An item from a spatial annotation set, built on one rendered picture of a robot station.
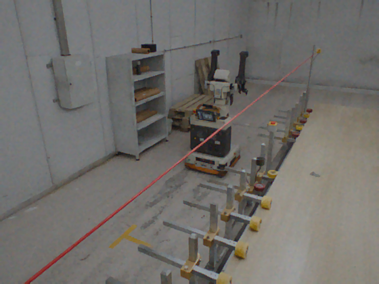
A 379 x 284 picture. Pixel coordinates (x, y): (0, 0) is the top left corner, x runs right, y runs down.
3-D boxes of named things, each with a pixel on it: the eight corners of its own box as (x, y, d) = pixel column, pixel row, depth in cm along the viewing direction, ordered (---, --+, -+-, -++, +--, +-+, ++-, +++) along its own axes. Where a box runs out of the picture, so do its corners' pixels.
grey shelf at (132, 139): (116, 155, 494) (104, 57, 433) (147, 136, 567) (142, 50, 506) (137, 160, 474) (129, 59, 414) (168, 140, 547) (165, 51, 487)
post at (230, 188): (224, 247, 206) (227, 185, 187) (225, 243, 209) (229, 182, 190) (229, 248, 204) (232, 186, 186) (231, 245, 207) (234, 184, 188)
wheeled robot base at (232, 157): (224, 178, 416) (225, 161, 406) (183, 168, 444) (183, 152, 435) (241, 159, 470) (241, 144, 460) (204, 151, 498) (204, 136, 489)
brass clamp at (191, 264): (179, 276, 150) (179, 268, 148) (191, 258, 161) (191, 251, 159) (190, 280, 147) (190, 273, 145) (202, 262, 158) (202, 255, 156)
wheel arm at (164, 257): (137, 251, 164) (137, 246, 163) (141, 247, 167) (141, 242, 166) (223, 287, 142) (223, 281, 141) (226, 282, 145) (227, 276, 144)
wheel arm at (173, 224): (162, 225, 184) (162, 220, 183) (166, 222, 187) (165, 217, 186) (241, 253, 163) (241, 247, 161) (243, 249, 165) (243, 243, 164)
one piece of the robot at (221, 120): (223, 166, 419) (226, 107, 386) (189, 157, 443) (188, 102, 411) (232, 157, 446) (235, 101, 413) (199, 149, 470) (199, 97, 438)
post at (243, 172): (236, 226, 227) (240, 170, 208) (238, 224, 229) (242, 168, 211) (241, 228, 225) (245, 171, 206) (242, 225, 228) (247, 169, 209)
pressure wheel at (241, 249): (236, 241, 162) (240, 239, 169) (233, 255, 161) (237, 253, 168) (247, 244, 159) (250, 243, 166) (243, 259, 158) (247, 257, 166)
